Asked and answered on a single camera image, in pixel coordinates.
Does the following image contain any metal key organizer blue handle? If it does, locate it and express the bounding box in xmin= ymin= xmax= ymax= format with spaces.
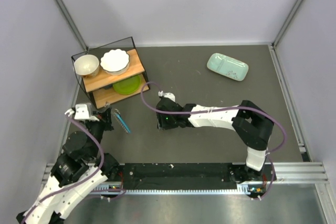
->
xmin=112 ymin=109 xmax=131 ymax=134

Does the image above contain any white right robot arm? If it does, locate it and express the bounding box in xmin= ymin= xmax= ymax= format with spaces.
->
xmin=155 ymin=91 xmax=274 ymax=183

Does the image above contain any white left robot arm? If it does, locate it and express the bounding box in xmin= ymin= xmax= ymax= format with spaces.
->
xmin=16 ymin=104 xmax=123 ymax=223

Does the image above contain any green plate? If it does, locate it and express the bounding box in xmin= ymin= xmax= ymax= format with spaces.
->
xmin=112 ymin=75 xmax=141 ymax=95

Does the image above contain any beige ceramic bowl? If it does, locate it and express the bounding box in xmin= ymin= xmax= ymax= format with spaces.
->
xmin=73 ymin=55 xmax=100 ymax=78

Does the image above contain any white scalloped bowl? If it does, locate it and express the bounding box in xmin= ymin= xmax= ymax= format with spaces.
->
xmin=100 ymin=49 xmax=130 ymax=76

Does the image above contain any light green rectangular tray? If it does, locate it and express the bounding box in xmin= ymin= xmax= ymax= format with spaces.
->
xmin=206 ymin=53 xmax=249 ymax=81

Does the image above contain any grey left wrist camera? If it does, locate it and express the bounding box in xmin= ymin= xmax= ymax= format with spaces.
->
xmin=74 ymin=103 xmax=92 ymax=121

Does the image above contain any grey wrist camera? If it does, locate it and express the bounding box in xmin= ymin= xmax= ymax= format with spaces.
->
xmin=74 ymin=103 xmax=92 ymax=121
xmin=158 ymin=91 xmax=175 ymax=102

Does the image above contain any black wire wooden shelf rack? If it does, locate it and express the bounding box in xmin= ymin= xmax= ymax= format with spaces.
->
xmin=71 ymin=36 xmax=150 ymax=109

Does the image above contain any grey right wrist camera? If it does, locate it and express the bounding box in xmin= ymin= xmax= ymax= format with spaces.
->
xmin=158 ymin=91 xmax=175 ymax=102

